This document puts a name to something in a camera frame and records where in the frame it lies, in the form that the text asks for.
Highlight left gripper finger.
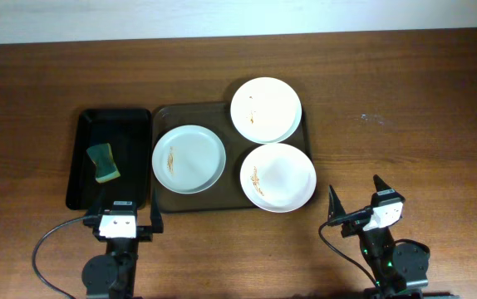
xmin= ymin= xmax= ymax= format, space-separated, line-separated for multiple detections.
xmin=86 ymin=188 xmax=105 ymax=216
xmin=150 ymin=189 xmax=163 ymax=228

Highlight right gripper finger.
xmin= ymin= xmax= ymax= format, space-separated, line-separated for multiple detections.
xmin=327 ymin=185 xmax=346 ymax=220
xmin=373 ymin=174 xmax=392 ymax=194

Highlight green yellow sponge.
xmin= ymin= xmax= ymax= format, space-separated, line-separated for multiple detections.
xmin=86 ymin=143 xmax=120 ymax=184

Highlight white plate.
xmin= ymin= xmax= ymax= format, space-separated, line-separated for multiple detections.
xmin=239 ymin=143 xmax=317 ymax=213
xmin=152 ymin=125 xmax=227 ymax=194
xmin=230 ymin=77 xmax=302 ymax=144

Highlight white plate top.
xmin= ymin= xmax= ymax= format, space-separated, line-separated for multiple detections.
xmin=230 ymin=77 xmax=302 ymax=144

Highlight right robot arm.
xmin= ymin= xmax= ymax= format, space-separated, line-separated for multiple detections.
xmin=318 ymin=175 xmax=430 ymax=298

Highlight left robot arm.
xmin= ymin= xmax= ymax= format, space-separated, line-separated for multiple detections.
xmin=81 ymin=191 xmax=164 ymax=299

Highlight brown plastic serving tray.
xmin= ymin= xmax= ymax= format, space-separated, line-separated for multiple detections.
xmin=151 ymin=101 xmax=313 ymax=214

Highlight small black tray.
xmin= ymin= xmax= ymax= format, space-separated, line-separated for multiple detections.
xmin=66 ymin=108 xmax=151 ymax=210

